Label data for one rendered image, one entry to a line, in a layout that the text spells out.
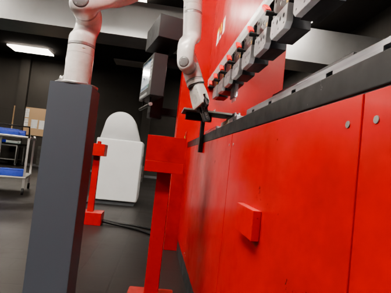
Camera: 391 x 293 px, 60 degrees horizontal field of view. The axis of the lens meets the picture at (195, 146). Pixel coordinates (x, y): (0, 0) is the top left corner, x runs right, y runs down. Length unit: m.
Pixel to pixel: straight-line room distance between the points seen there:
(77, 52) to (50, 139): 0.41
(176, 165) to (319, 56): 5.03
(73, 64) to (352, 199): 1.36
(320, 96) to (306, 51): 5.54
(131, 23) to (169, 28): 2.74
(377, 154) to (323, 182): 0.13
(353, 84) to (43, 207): 1.33
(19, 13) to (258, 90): 4.30
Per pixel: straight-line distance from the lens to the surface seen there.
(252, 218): 0.80
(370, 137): 0.46
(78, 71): 1.61
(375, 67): 0.48
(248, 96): 2.86
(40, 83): 13.03
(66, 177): 1.54
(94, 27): 1.76
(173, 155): 1.39
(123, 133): 4.93
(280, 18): 1.24
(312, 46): 6.20
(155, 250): 1.51
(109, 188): 4.92
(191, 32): 1.64
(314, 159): 0.58
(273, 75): 2.96
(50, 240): 1.59
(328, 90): 0.57
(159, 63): 2.93
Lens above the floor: 0.71
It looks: 3 degrees up
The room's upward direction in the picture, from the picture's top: 6 degrees clockwise
